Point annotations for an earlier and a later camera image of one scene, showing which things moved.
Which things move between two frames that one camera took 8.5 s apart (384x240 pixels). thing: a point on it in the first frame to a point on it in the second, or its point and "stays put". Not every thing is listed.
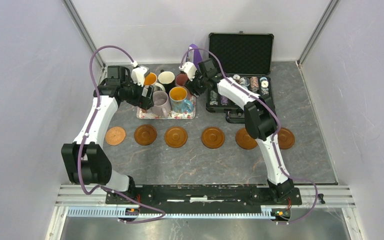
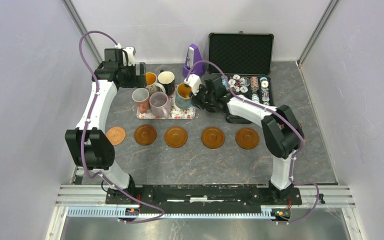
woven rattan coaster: [115, 135] stays put
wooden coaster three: [176, 137] stays put
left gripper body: [133, 94] to [129, 76]
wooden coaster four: [213, 137] stays put
